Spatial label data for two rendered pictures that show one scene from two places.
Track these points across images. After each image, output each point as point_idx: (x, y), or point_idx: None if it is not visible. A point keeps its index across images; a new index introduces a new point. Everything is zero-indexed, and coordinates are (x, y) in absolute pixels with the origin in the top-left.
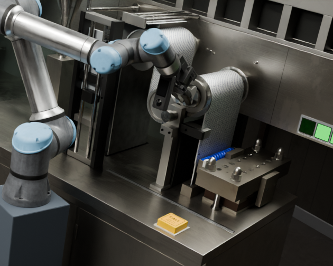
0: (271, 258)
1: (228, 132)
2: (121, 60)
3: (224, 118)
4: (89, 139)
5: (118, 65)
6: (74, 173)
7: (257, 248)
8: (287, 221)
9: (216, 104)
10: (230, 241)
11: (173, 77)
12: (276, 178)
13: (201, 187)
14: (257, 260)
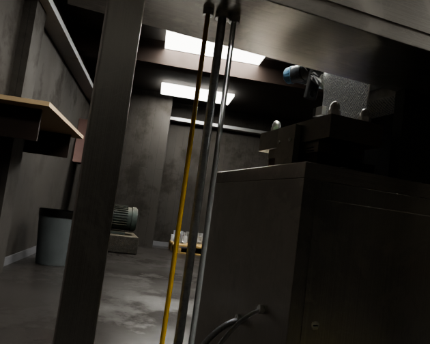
0: (274, 254)
1: (355, 112)
2: (289, 70)
3: (347, 95)
4: None
5: (287, 74)
6: None
7: (252, 209)
8: (292, 199)
9: (334, 81)
10: (228, 174)
11: (310, 69)
12: (292, 130)
13: None
14: (254, 232)
